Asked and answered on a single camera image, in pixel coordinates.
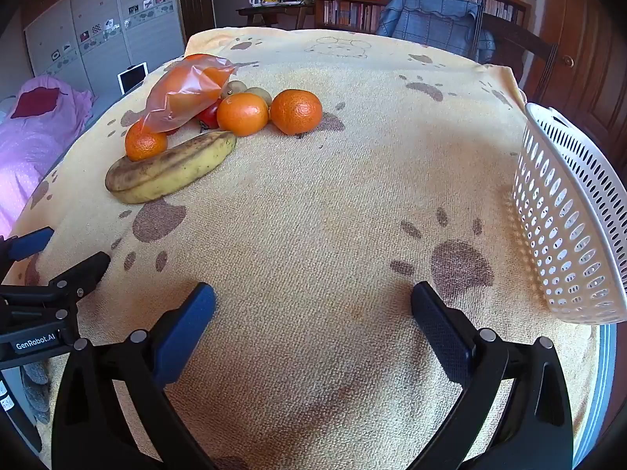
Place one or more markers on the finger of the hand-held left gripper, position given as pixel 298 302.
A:
pixel 30 245
pixel 83 271

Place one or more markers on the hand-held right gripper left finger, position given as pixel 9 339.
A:
pixel 195 316

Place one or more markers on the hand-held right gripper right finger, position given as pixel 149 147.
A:
pixel 438 325

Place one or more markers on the pink bed cover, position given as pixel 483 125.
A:
pixel 29 156

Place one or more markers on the spotted yellow banana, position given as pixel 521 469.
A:
pixel 166 171

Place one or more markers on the small orange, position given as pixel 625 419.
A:
pixel 145 148

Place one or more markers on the red pillow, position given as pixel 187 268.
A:
pixel 34 100

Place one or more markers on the yellow paw-print blanket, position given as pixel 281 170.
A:
pixel 318 230

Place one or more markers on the white perforated plastic basket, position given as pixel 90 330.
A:
pixel 553 205

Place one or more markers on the white tablet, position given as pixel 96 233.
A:
pixel 132 77

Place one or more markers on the red tomato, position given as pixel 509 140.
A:
pixel 209 115

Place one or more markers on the large orange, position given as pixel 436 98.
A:
pixel 296 111
pixel 242 115

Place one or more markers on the orange plastic bag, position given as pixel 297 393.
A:
pixel 186 90

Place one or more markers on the brown kiwi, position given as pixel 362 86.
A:
pixel 234 88
pixel 259 94

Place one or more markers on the grey wardrobe with stickers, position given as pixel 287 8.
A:
pixel 98 10

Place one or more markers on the dark wooden chair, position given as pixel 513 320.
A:
pixel 534 54

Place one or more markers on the dark wooden door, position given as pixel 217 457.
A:
pixel 196 0

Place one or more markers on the brown wooden door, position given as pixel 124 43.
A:
pixel 588 58

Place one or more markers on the wooden desk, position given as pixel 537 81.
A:
pixel 274 10

